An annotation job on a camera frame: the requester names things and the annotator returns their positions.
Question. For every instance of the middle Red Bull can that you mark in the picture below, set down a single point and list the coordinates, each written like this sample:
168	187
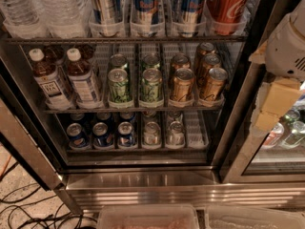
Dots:
146	16

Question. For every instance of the orange can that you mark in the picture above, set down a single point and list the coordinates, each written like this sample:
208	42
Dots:
179	60
214	84
209	61
181	88
202	49

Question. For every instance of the front left green can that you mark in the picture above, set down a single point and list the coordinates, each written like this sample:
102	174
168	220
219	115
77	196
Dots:
119	85

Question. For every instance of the left water bottle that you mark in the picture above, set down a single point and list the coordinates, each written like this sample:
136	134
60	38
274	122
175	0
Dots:
21	19

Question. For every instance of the pepsi can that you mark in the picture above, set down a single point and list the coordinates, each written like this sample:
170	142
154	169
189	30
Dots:
79	140
102	138
126	135

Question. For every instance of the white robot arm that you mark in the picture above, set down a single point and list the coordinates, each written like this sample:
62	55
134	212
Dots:
283	55

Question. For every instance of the right tea bottle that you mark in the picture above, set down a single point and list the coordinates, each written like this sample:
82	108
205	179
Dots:
82	78

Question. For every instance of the right water bottle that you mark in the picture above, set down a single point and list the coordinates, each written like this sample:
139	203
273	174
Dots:
63	18

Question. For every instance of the right Pepsi can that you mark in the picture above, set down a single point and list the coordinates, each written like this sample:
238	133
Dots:
126	135

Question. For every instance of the rear right green can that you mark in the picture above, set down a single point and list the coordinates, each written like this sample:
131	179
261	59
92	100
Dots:
151	60

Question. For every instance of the red Coca-Cola can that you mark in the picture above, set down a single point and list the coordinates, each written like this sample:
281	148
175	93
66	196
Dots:
226	13

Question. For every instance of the middle Pepsi can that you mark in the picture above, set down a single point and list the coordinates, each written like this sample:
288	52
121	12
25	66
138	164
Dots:
102	138

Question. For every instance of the front right green can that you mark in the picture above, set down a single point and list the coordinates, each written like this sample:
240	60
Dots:
151	85

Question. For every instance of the water bottle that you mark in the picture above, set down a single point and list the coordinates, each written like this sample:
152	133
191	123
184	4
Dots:
21	19
63	18

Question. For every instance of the left Pepsi can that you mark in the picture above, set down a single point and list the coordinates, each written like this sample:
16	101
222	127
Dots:
79	140

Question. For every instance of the green can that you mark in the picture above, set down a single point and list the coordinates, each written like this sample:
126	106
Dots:
119	61
151	85
151	60
119	85

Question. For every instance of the rear left green can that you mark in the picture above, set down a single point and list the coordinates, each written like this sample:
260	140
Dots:
119	61

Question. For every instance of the left clear plastic bin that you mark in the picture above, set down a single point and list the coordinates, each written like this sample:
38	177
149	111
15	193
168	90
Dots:
154	216

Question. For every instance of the fridge glass door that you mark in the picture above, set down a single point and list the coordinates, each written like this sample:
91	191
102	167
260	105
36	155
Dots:
264	147

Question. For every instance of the right silver can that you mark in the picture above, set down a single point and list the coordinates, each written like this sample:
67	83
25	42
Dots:
175	135

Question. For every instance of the tea bottle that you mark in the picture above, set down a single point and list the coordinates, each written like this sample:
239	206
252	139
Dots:
82	78
51	80

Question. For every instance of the stainless steel fridge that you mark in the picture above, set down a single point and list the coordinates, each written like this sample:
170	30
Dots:
87	180

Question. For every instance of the clear plastic bin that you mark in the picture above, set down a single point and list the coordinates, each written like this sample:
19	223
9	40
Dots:
154	216
236	217

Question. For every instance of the right Red Bull can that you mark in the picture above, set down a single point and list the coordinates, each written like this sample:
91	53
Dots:
187	15

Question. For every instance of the right clear plastic bin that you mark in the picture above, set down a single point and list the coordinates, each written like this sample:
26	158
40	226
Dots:
236	217

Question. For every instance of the left silver can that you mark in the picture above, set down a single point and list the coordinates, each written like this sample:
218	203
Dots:
152	136

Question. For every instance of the silver can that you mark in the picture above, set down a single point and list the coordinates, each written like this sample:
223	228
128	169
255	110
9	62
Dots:
152	136
175	135

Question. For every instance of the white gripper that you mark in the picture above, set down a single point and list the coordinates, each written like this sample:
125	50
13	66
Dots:
285	55

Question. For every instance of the red bull can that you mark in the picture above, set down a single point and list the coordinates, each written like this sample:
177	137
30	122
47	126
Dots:
107	15
146	16
187	15

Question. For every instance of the left Red Bull can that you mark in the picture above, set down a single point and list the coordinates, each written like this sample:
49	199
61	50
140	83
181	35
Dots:
107	15

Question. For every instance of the left tea bottle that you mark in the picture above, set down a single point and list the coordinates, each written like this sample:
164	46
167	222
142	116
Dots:
51	80

